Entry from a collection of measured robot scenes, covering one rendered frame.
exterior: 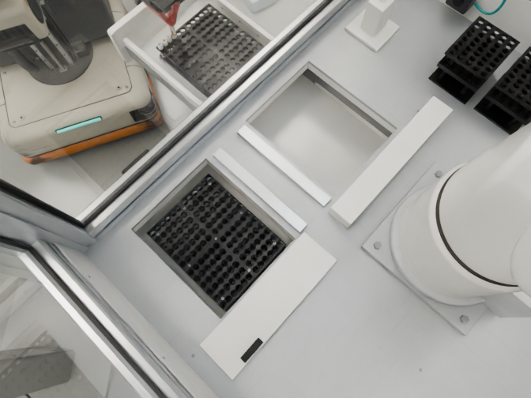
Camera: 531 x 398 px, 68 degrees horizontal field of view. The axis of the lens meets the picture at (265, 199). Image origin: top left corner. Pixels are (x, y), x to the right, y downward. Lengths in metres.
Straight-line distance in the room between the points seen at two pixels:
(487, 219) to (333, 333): 0.34
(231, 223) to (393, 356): 0.38
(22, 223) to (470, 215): 0.59
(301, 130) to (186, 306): 0.48
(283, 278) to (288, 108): 0.44
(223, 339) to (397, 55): 0.69
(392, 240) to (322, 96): 0.42
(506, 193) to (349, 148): 0.52
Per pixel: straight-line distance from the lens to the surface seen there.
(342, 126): 0.97
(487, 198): 0.50
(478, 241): 0.55
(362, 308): 0.75
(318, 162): 0.92
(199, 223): 0.81
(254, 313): 0.72
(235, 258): 0.79
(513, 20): 1.03
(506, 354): 0.84
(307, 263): 0.73
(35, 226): 0.66
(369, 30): 0.96
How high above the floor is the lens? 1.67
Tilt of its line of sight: 73 degrees down
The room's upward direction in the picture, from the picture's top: 2 degrees counter-clockwise
